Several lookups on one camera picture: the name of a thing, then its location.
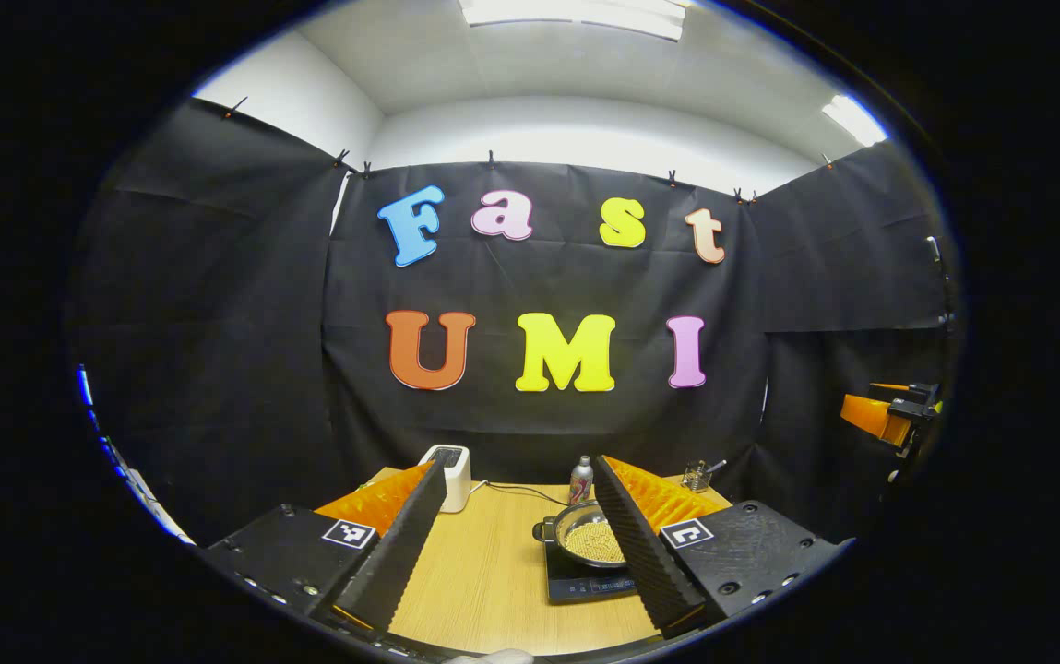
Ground black power cable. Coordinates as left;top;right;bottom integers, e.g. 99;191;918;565
483;480;573;507

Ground heap of yellow soybeans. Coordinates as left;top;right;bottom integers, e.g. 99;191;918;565
564;523;626;564

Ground white toaster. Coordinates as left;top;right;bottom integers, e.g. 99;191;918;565
418;444;473;515

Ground row of black cloth clips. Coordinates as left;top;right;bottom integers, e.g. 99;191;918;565
223;95;837;206

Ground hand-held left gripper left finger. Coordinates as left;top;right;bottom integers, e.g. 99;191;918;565
202;458;448;634

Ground ceiling light panel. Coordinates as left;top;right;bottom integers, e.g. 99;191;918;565
819;94;889;148

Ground black induction cooktop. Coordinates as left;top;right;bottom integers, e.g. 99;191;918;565
542;539;643;606

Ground steel pot with black handles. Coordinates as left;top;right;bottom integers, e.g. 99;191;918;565
531;500;628;569

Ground black backdrop cloth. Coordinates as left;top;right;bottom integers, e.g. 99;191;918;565
68;97;959;554

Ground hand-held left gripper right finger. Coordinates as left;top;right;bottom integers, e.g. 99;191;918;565
592;454;853;640

